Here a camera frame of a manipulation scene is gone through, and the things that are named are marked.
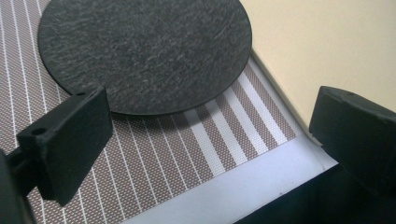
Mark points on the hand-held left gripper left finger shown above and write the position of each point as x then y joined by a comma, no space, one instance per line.
67,146

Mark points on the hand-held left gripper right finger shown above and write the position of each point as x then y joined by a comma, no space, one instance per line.
358,137

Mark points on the brown white striped placemat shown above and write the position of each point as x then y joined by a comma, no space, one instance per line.
162,155

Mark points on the round dark slate plate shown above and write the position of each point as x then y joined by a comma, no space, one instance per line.
146,56

